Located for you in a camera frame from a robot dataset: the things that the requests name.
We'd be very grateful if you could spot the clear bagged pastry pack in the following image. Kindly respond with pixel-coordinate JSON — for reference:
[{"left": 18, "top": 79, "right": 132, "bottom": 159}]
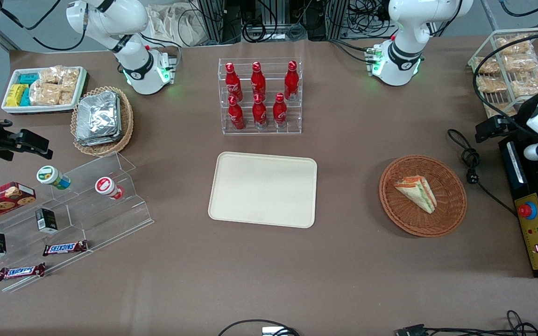
[
  {"left": 510, "top": 68, "right": 538, "bottom": 97},
  {"left": 503, "top": 54, "right": 538, "bottom": 73},
  {"left": 474, "top": 56, "right": 503, "bottom": 75},
  {"left": 477, "top": 76, "right": 508, "bottom": 94},
  {"left": 496, "top": 35, "right": 533, "bottom": 56}
]

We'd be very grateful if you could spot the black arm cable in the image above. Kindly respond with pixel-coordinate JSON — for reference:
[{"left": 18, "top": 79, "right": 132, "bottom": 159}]
[{"left": 0, "top": 0, "right": 87, "bottom": 52}]

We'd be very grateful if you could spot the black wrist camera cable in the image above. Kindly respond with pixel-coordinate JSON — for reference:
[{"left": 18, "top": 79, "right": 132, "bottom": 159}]
[{"left": 472, "top": 29, "right": 538, "bottom": 129}]

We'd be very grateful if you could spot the clear plastic bag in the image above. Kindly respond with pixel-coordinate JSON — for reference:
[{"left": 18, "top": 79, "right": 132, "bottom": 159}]
[{"left": 145, "top": 4, "right": 209, "bottom": 47}]

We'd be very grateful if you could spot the cream plastic tray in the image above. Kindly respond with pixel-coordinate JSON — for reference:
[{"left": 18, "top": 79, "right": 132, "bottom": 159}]
[{"left": 208, "top": 152, "right": 318, "bottom": 229}]

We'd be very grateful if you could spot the white wire basket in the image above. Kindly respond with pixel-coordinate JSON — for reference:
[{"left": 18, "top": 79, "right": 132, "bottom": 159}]
[{"left": 467, "top": 29, "right": 538, "bottom": 117}]

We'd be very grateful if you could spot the black cable bundle with connector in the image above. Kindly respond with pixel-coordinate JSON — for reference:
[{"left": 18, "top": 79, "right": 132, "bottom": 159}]
[{"left": 395, "top": 310, "right": 538, "bottom": 336}]

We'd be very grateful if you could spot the green lid white cup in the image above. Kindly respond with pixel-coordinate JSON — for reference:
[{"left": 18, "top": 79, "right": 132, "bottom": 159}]
[{"left": 36, "top": 165, "right": 71, "bottom": 190}]

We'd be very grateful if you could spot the clear rice cracker bag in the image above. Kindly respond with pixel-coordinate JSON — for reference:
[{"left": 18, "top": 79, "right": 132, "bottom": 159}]
[
  {"left": 39, "top": 66, "right": 81, "bottom": 86},
  {"left": 29, "top": 82, "right": 76, "bottom": 106}
]

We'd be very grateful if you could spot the brown round wicker basket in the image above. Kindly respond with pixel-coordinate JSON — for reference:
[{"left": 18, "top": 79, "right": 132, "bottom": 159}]
[{"left": 379, "top": 155, "right": 467, "bottom": 238}]

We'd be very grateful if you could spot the aluminium frame post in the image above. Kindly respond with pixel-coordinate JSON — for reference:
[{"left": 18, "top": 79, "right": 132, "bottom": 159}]
[
  {"left": 327, "top": 0, "right": 350, "bottom": 40},
  {"left": 197, "top": 0, "right": 225, "bottom": 45}
]

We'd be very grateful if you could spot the white plastic bin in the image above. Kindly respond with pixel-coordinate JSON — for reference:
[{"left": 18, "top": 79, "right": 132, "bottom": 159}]
[{"left": 1, "top": 66, "right": 87, "bottom": 115}]

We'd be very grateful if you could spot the silver foil packet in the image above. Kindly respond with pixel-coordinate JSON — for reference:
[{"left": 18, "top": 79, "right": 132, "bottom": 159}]
[
  {"left": 75, "top": 126, "right": 122, "bottom": 147},
  {"left": 78, "top": 91, "right": 120, "bottom": 137}
]

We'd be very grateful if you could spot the yellow snack pack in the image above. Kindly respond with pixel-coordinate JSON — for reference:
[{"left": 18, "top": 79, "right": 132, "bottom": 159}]
[{"left": 6, "top": 84, "right": 29, "bottom": 107}]

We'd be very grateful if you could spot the black yellow sealing machine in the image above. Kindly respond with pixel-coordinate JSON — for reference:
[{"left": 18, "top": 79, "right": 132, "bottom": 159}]
[{"left": 499, "top": 135, "right": 538, "bottom": 279}]

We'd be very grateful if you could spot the clear acrylic stepped riser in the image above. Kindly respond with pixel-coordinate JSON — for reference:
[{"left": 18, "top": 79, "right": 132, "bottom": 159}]
[
  {"left": 59, "top": 152, "right": 154, "bottom": 258},
  {"left": 0, "top": 177, "right": 93, "bottom": 293}
]

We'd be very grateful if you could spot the clear acrylic bottle rack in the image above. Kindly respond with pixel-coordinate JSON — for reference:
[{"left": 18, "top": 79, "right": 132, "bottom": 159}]
[{"left": 218, "top": 57, "right": 303, "bottom": 136}]

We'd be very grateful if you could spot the red lid white cup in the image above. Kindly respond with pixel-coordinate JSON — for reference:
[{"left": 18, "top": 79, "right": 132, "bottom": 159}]
[{"left": 95, "top": 176, "right": 125, "bottom": 200}]

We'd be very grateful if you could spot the black looped cable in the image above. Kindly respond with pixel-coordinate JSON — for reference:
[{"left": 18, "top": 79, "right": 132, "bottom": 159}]
[{"left": 218, "top": 319, "right": 300, "bottom": 336}]

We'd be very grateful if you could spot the red cola bottle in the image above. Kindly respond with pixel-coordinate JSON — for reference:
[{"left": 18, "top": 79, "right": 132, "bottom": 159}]
[
  {"left": 225, "top": 63, "right": 243, "bottom": 101},
  {"left": 227, "top": 96, "right": 246, "bottom": 131},
  {"left": 251, "top": 61, "right": 266, "bottom": 98},
  {"left": 273, "top": 92, "right": 288, "bottom": 129},
  {"left": 284, "top": 61, "right": 299, "bottom": 101},
  {"left": 252, "top": 93, "right": 268, "bottom": 130}
]

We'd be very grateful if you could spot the light tan wicker basket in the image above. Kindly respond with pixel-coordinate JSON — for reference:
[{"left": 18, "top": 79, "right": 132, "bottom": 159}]
[{"left": 71, "top": 86, "right": 134, "bottom": 157}]

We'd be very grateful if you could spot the black power cable with plug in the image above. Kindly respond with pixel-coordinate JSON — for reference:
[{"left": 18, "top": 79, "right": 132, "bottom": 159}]
[{"left": 446, "top": 129, "right": 518, "bottom": 217}]

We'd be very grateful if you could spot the triangular sandwich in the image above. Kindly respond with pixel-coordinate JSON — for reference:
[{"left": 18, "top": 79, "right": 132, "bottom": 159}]
[{"left": 394, "top": 175, "right": 438, "bottom": 214}]

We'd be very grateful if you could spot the brown snickers bar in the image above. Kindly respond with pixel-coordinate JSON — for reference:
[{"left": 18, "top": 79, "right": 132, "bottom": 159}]
[
  {"left": 0, "top": 263, "right": 46, "bottom": 281},
  {"left": 42, "top": 240, "right": 88, "bottom": 257}
]

